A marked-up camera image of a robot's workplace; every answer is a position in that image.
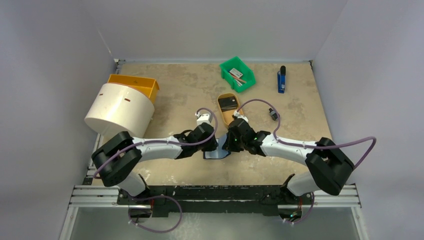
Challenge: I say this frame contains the blue leather card holder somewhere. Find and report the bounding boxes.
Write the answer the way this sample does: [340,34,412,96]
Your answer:
[203,137,231,160]

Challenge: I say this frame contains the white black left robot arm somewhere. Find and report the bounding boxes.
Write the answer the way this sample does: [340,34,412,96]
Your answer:
[91,122,218,205]

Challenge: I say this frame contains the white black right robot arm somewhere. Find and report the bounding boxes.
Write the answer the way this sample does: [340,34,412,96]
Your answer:
[224,118,354,204]

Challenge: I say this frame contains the black VIP credit cards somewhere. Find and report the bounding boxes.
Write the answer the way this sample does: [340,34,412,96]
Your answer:
[218,96,239,112]

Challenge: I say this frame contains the tan oval plastic tray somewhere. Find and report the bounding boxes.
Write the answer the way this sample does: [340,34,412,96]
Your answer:
[217,93,241,128]

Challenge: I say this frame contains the items inside green bin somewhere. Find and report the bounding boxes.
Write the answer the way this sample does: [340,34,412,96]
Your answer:
[228,68,247,87]

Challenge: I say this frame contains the yellow wooden box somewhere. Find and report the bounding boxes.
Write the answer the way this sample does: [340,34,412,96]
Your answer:
[107,74,160,104]

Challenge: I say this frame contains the green plastic bin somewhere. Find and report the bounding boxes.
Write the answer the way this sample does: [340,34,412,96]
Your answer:
[219,56,256,93]

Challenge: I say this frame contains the blue stapler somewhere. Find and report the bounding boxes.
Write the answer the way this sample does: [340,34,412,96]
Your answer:
[277,65,286,94]

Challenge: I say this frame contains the white cylindrical container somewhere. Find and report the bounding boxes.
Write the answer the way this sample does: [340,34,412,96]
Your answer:
[84,83,155,139]

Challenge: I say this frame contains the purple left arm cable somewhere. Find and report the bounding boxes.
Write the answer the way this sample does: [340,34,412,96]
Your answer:
[92,107,219,180]

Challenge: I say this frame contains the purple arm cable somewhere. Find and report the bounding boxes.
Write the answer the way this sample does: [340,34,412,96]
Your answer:
[235,98,378,171]
[92,107,219,180]

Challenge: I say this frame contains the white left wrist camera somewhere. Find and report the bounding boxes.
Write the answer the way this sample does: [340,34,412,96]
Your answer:
[195,112,213,126]

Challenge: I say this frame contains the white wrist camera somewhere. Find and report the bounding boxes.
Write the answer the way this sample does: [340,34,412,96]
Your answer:
[232,110,249,122]
[195,112,213,126]

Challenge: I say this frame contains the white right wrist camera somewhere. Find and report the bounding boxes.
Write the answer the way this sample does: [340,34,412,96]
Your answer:
[232,110,249,122]

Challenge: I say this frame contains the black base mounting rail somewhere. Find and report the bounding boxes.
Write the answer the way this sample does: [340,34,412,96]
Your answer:
[117,185,313,221]

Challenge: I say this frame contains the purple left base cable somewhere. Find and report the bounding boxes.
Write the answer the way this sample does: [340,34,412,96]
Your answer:
[127,194,184,234]

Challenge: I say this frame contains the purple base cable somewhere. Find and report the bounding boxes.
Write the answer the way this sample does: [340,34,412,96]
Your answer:
[281,193,316,227]
[127,194,184,234]

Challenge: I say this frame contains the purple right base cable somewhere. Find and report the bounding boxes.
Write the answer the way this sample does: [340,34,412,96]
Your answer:
[281,193,316,227]

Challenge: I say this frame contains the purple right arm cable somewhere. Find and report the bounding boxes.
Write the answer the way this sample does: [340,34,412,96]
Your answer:
[235,98,378,171]

